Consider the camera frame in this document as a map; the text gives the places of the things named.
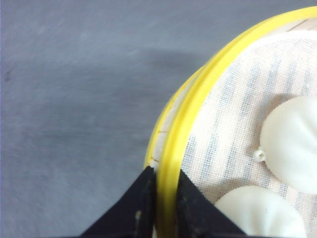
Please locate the white cloth liner left steamer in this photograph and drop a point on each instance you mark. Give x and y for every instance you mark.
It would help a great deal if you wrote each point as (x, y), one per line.
(225, 134)

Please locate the white bun steamer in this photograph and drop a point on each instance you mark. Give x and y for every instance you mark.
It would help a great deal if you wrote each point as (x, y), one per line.
(260, 212)
(288, 143)

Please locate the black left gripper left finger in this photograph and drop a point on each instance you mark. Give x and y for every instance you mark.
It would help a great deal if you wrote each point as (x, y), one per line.
(133, 215)

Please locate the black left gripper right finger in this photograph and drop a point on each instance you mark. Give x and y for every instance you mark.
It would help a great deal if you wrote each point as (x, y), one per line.
(196, 217)

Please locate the bamboo steamer basket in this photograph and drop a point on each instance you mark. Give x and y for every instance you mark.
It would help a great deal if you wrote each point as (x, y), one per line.
(169, 139)

